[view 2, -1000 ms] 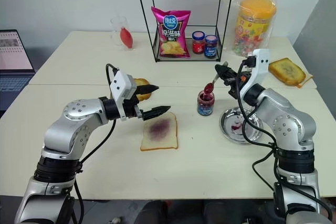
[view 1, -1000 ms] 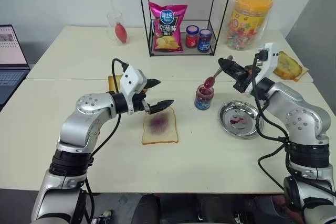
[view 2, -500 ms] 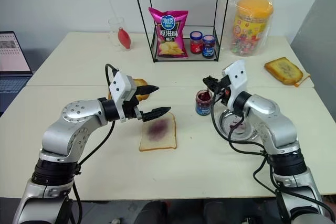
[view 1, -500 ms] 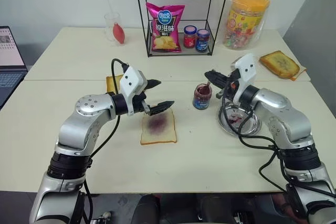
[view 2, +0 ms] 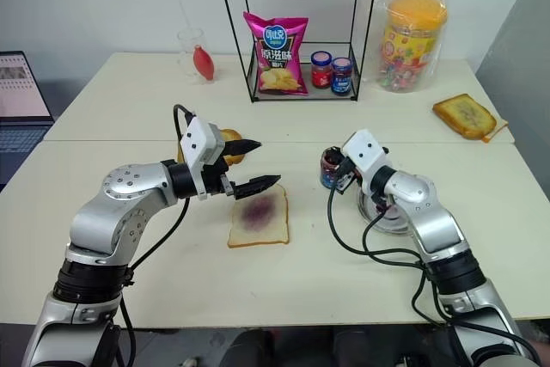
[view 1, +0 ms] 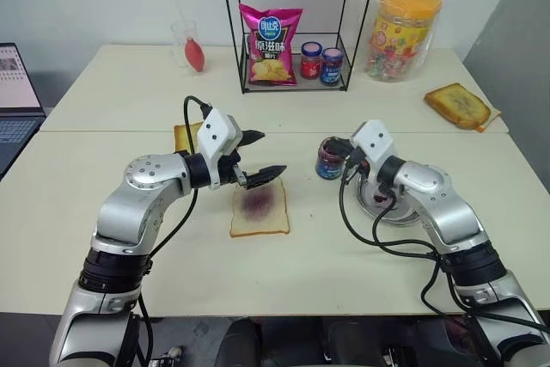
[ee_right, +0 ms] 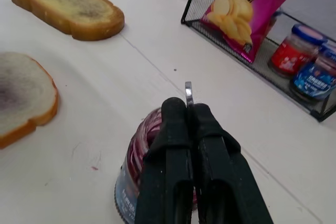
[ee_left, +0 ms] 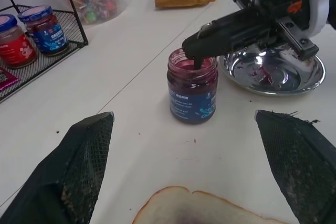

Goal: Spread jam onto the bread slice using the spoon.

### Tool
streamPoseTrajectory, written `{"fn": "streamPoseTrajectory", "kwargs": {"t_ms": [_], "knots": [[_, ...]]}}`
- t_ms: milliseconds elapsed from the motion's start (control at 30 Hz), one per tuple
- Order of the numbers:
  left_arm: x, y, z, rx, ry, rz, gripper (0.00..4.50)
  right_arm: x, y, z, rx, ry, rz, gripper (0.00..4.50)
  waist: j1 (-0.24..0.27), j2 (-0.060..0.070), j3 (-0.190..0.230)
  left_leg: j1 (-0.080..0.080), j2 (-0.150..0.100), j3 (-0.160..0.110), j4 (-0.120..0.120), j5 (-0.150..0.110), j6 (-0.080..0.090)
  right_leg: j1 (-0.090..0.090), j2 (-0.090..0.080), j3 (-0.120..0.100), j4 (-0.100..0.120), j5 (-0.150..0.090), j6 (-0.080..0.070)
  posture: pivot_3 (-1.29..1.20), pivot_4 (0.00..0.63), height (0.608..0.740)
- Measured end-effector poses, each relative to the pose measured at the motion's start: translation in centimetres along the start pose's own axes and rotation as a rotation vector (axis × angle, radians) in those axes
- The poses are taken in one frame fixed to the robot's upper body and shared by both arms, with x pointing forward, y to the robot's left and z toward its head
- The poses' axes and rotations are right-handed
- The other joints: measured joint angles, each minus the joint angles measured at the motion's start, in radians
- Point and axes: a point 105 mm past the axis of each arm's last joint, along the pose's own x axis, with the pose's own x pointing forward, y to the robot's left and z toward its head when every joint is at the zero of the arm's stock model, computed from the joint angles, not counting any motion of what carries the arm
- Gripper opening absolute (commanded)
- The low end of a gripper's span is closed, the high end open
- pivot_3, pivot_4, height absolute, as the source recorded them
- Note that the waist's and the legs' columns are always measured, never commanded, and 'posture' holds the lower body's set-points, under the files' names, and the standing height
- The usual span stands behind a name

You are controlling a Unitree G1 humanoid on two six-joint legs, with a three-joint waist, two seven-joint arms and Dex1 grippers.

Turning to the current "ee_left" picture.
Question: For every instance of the blue-label jam jar with lid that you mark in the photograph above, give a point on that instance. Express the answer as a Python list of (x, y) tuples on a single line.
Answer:
[(46, 31)]

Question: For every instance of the pink snack packet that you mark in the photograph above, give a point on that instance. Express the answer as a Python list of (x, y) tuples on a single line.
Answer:
[(6, 79)]

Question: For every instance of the metal spoon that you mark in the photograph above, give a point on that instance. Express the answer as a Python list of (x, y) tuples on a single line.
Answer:
[(200, 63)]

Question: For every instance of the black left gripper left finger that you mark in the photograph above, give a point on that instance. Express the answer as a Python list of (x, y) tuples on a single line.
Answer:
[(65, 166)]

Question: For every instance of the open blue-label jam jar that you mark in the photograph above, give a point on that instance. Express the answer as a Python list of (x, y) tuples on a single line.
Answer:
[(193, 95)]

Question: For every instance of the red-label jam jar with lid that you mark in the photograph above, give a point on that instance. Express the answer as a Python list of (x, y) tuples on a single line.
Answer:
[(15, 45)]

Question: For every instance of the stainless steel plate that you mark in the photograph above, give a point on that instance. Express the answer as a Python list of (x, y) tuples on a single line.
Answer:
[(278, 77)]

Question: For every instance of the white bread slice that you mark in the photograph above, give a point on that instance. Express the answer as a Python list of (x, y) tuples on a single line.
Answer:
[(204, 209)]

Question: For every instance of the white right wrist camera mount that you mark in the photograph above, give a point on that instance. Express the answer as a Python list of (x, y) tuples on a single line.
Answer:
[(319, 1)]

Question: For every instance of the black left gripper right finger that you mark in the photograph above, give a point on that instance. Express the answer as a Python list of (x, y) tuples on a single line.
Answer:
[(296, 161)]

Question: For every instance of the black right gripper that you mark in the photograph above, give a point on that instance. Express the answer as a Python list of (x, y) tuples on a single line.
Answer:
[(278, 1)]

